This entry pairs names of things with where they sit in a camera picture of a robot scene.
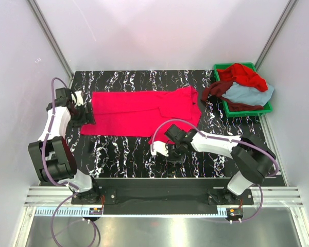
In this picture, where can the aluminium corner post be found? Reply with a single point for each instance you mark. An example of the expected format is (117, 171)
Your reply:
(50, 36)
(287, 11)

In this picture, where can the pink t shirt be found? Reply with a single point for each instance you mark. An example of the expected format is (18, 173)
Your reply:
(144, 113)

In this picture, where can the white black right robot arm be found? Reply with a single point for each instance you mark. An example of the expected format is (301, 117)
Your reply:
(254, 160)

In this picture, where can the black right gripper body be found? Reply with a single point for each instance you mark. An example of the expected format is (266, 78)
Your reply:
(175, 156)

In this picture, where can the left aluminium corner post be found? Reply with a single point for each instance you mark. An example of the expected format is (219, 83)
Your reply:
(50, 36)

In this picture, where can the light blue t shirt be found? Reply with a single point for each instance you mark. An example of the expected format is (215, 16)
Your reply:
(248, 95)

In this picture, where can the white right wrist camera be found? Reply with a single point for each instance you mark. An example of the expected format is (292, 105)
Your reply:
(159, 147)

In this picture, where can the red t shirt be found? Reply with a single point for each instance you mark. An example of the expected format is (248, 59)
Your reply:
(244, 76)

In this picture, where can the orange connector board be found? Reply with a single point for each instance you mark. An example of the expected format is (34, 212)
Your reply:
(235, 212)
(95, 211)

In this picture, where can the left orange connector board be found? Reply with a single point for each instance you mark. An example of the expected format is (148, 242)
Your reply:
(95, 211)

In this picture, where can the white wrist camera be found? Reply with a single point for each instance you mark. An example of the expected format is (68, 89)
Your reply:
(159, 147)
(78, 98)

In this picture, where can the right aluminium corner post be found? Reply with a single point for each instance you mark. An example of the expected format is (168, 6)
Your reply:
(287, 11)

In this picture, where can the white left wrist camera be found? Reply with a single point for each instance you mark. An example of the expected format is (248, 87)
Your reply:
(78, 98)

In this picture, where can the right orange connector board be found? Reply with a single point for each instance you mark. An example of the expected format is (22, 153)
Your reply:
(235, 212)

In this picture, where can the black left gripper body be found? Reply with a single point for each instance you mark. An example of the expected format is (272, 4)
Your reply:
(85, 116)

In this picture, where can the green plastic bin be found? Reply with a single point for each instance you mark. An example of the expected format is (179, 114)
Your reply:
(267, 108)

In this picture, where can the aluminium front frame rail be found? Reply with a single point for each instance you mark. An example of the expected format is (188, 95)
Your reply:
(272, 196)

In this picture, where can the maroon t shirt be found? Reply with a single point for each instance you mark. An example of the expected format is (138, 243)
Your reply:
(219, 88)

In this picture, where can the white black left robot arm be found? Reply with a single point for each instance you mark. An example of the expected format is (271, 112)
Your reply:
(51, 156)

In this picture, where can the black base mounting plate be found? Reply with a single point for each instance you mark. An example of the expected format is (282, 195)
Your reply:
(213, 191)

